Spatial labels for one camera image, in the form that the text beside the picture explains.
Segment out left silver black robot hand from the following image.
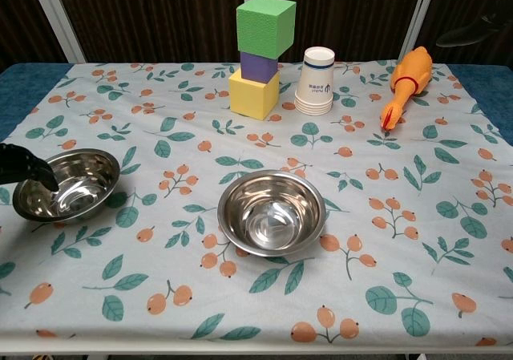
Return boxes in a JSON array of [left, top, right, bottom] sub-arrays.
[[0, 143, 59, 193]]

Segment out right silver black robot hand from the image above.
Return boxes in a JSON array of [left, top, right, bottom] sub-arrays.
[[479, 10, 513, 30]]

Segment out orange rubber chicken toy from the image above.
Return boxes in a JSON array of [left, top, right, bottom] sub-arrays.
[[379, 46, 434, 131]]

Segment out white paper cup stack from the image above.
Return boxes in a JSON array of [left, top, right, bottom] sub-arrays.
[[293, 46, 336, 117]]

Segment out green foam cube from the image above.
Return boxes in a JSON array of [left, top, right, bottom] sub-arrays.
[[236, 0, 298, 62]]

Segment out yellow foam cube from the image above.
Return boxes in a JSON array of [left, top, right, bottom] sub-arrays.
[[228, 67, 281, 122]]

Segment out purple foam cube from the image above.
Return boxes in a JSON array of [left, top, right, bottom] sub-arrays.
[[239, 51, 280, 85]]

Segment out floral white tablecloth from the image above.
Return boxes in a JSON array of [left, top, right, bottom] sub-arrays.
[[0, 59, 513, 355]]

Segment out white partition post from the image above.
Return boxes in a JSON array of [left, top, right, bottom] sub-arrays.
[[397, 0, 441, 63], [25, 0, 88, 65]]

